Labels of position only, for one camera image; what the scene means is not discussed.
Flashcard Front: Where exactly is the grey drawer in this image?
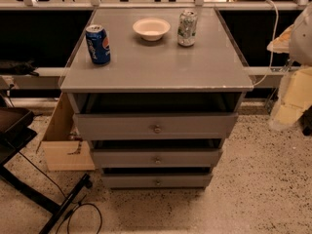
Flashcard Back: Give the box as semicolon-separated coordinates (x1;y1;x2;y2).
102;174;213;188
92;148;222;168
73;113;238;140

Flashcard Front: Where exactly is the black floor cable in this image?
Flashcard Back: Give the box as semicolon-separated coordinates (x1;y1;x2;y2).
18;151;103;234

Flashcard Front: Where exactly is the grey drawer cabinet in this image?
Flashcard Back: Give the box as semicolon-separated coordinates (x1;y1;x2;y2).
61;8;253;175

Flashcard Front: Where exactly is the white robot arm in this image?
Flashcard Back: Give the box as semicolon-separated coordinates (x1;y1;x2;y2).
267;4;312;131

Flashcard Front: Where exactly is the white hanging cable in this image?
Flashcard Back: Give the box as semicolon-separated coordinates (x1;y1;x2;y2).
253;0;281;88

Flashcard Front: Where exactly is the grey top drawer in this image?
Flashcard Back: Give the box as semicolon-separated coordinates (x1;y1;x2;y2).
73;113;238;140

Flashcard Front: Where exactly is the wooden board panel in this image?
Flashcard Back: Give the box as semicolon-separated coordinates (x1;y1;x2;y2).
40;94;95;171

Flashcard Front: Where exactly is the green and silver soda can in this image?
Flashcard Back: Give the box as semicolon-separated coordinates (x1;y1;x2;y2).
177;9;198;47

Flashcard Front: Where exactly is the blue Pepsi can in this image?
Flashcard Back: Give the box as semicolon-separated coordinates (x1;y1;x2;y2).
86;24;110;64

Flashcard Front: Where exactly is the grey middle drawer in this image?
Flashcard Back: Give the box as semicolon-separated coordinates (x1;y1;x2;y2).
92;148;222;168

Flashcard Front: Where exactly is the grey bottom drawer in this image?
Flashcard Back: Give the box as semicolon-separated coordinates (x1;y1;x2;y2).
102;174;213;188

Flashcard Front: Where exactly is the white bowl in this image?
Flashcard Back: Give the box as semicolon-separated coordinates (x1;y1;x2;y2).
133;18;171;42

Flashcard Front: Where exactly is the black stand frame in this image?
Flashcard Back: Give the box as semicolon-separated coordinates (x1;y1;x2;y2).
0;107;92;234

